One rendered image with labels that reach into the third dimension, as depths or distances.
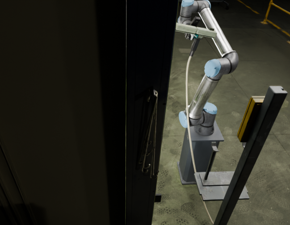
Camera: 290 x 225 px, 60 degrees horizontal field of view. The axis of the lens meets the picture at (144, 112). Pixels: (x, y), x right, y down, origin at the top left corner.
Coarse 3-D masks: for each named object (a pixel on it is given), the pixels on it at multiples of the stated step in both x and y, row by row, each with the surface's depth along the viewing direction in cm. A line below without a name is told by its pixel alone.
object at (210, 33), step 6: (180, 24) 171; (180, 30) 172; (186, 30) 173; (192, 30) 173; (198, 30) 174; (204, 30) 175; (210, 30) 177; (198, 36) 178; (204, 36) 178; (210, 36) 178; (198, 42) 181; (192, 48) 183; (192, 54) 186
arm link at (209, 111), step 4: (208, 104) 226; (212, 104) 227; (204, 108) 220; (208, 108) 220; (212, 108) 221; (216, 108) 222; (204, 112) 220; (208, 112) 219; (212, 112) 219; (216, 112) 223; (204, 116) 219; (208, 116) 221; (212, 116) 222; (204, 120) 221; (208, 120) 223; (212, 120) 225; (204, 124) 227; (208, 124) 227; (212, 124) 229
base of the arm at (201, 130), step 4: (196, 128) 235; (200, 128) 232; (204, 128) 230; (208, 128) 230; (212, 128) 233; (196, 132) 236; (200, 132) 232; (204, 132) 231; (208, 132) 231; (212, 132) 233
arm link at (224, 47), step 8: (200, 0) 196; (200, 8) 195; (208, 8) 194; (200, 16) 200; (208, 16) 191; (208, 24) 190; (216, 24) 188; (216, 40) 185; (224, 40) 182; (224, 48) 180; (224, 56) 178; (232, 56) 175; (232, 64) 172
